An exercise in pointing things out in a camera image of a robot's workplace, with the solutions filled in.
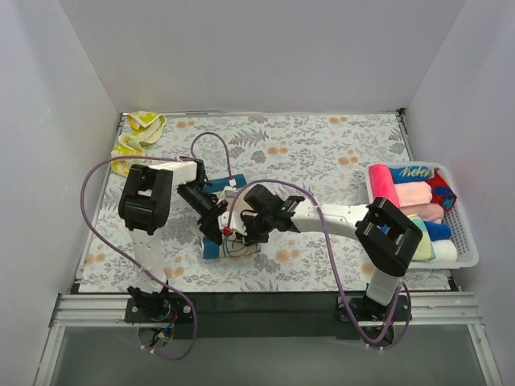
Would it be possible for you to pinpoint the blue beige Doraemon towel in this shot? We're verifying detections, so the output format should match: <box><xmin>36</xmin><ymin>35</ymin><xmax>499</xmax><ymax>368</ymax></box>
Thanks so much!
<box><xmin>201</xmin><ymin>174</ymin><xmax>261</xmax><ymax>260</ymax></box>

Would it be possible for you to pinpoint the yellow lemon print towel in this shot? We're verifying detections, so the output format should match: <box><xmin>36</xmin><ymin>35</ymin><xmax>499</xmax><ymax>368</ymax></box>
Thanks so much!
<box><xmin>111</xmin><ymin>110</ymin><xmax>167</xmax><ymax>158</ymax></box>

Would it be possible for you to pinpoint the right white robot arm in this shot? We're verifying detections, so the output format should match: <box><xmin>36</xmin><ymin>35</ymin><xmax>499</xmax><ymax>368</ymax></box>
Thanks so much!
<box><xmin>241</xmin><ymin>184</ymin><xmax>423</xmax><ymax>320</ymax></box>

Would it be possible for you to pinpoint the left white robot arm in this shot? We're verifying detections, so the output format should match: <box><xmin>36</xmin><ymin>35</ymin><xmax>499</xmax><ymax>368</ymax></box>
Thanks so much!
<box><xmin>118</xmin><ymin>159</ymin><xmax>228</xmax><ymax>322</ymax></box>

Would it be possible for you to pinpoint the floral table mat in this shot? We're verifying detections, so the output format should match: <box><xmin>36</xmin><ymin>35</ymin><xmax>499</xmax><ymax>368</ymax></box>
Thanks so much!
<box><xmin>78</xmin><ymin>113</ymin><xmax>451</xmax><ymax>294</ymax></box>

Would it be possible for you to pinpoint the pink rolled towel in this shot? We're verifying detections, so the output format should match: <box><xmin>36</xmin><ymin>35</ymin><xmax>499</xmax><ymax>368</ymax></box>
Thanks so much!
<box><xmin>369</xmin><ymin>164</ymin><xmax>400</xmax><ymax>207</ymax></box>

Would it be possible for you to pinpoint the pastel checkered rolled towel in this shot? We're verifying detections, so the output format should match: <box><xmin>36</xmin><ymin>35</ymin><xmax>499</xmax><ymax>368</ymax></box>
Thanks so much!
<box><xmin>408</xmin><ymin>214</ymin><xmax>435</xmax><ymax>262</ymax></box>

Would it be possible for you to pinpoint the blue rolled towel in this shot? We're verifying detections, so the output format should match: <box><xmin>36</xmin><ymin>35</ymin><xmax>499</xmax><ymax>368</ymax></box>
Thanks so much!
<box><xmin>423</xmin><ymin>221</ymin><xmax>451</xmax><ymax>241</ymax></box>

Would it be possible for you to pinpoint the red blue printed towel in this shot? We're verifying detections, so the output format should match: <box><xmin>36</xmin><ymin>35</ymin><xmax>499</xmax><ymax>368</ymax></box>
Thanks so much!
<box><xmin>392</xmin><ymin>164</ymin><xmax>459</xmax><ymax>211</ymax></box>

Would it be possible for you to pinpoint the white rolled towel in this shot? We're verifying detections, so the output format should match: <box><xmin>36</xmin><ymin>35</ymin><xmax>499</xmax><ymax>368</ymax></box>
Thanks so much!
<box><xmin>431</xmin><ymin>240</ymin><xmax>458</xmax><ymax>263</ymax></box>

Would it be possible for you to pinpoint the white plastic basket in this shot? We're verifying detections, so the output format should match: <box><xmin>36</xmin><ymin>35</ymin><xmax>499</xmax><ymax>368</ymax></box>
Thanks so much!
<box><xmin>365</xmin><ymin>162</ymin><xmax>479</xmax><ymax>269</ymax></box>

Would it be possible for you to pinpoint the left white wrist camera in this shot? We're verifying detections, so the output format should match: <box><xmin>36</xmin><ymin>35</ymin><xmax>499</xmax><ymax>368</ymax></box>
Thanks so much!
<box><xmin>220</xmin><ymin>186</ymin><xmax>239</xmax><ymax>203</ymax></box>

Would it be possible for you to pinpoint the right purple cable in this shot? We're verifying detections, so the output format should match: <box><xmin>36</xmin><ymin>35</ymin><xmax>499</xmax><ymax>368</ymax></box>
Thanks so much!
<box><xmin>225</xmin><ymin>179</ymin><xmax>413</xmax><ymax>349</ymax></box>

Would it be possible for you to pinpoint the purple cable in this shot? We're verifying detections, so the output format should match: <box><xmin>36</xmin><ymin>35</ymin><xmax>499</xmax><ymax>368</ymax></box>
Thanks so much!
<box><xmin>81</xmin><ymin>131</ymin><xmax>238</xmax><ymax>361</ymax></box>
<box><xmin>225</xmin><ymin>179</ymin><xmax>413</xmax><ymax>349</ymax></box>

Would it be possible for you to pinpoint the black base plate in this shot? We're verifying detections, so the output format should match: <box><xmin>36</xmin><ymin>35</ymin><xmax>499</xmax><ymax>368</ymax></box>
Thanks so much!
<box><xmin>123</xmin><ymin>292</ymin><xmax>412</xmax><ymax>342</ymax></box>

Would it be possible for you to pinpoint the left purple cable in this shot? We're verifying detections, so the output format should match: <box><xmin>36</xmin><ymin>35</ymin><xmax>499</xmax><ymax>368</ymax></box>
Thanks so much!
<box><xmin>81</xmin><ymin>131</ymin><xmax>238</xmax><ymax>361</ymax></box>

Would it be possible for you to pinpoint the aluminium frame rail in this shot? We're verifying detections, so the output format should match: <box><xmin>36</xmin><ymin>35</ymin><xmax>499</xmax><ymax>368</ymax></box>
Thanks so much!
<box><xmin>51</xmin><ymin>291</ymin><xmax>482</xmax><ymax>326</ymax></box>

